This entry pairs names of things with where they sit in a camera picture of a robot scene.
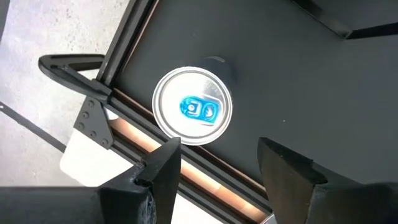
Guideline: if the black aluminium table frame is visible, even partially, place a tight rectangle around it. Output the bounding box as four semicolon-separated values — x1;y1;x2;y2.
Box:
96;0;274;224

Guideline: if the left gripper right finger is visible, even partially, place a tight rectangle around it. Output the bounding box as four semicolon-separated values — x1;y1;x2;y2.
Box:
257;137;398;224

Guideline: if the black table mat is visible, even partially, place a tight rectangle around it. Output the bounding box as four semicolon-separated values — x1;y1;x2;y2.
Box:
114;0;398;187

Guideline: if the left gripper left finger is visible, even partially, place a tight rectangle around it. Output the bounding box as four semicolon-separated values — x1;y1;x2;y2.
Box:
0;136;182;224

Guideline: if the blue silver Red Bull can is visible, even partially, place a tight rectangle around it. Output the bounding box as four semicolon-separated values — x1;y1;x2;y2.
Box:
151;55;237;146

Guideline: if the black corner gusset plate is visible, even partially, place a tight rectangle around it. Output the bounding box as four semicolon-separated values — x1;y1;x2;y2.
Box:
73;96;115;150

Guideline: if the black loop bracket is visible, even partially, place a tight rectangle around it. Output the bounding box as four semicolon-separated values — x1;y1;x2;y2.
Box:
37;54;112;102

